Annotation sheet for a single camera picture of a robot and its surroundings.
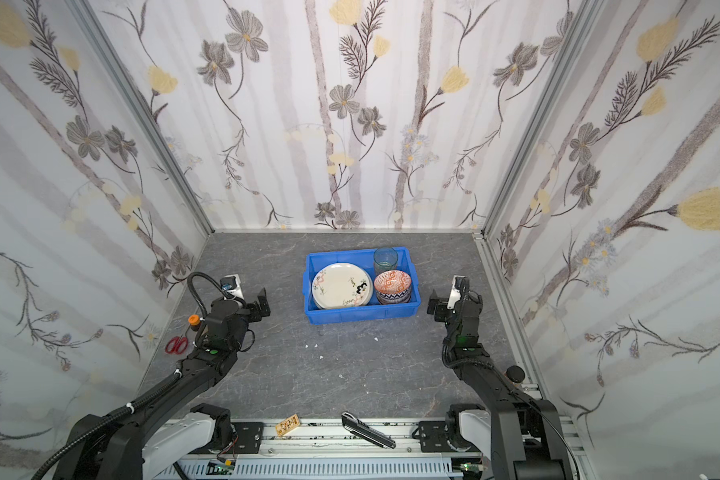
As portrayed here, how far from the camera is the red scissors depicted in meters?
0.90

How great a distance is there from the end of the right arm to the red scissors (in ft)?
2.49

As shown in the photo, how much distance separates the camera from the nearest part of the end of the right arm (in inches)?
31.0
